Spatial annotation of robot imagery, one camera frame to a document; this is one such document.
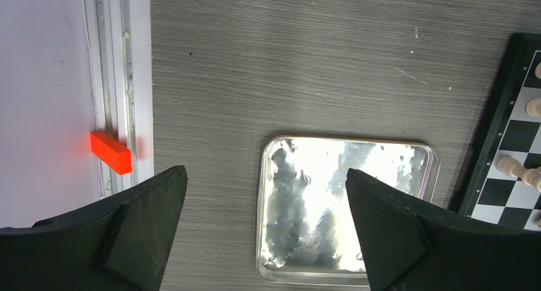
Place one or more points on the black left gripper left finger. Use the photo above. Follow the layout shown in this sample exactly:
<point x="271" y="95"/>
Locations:
<point x="121" y="242"/>

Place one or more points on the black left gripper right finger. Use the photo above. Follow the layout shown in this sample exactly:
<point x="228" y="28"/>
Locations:
<point x="410" y="244"/>

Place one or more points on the light chess piece on board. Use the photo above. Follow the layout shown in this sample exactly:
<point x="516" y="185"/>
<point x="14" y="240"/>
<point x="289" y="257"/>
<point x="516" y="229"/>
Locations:
<point x="512" y="167"/>

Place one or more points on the black and white chessboard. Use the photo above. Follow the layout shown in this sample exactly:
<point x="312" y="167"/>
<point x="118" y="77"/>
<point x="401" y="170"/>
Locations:
<point x="509" y="126"/>

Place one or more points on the silver tin lid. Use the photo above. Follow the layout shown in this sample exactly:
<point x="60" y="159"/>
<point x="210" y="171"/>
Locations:
<point x="305" y="233"/>

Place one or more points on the orange block on rail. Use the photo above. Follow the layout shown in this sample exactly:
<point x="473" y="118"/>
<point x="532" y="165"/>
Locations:
<point x="111" y="152"/>

